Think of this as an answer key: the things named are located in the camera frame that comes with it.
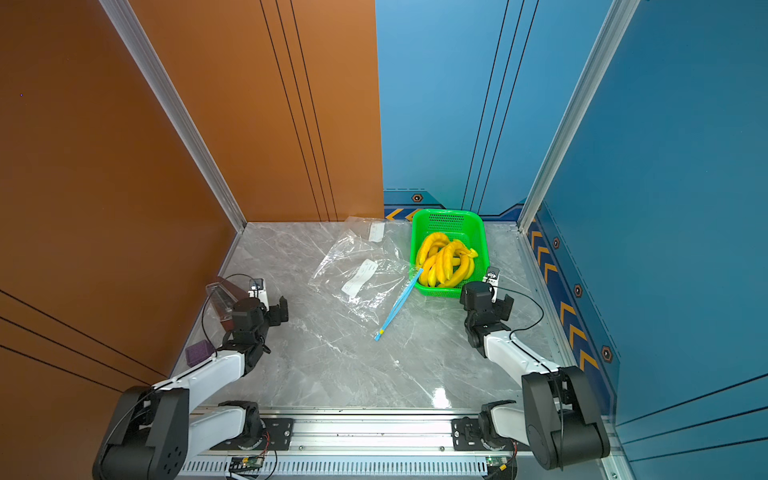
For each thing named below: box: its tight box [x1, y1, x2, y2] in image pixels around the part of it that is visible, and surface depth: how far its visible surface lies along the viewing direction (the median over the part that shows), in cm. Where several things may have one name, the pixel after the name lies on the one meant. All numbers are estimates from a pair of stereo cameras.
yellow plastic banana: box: [416, 232, 473, 287], surface depth 101 cm
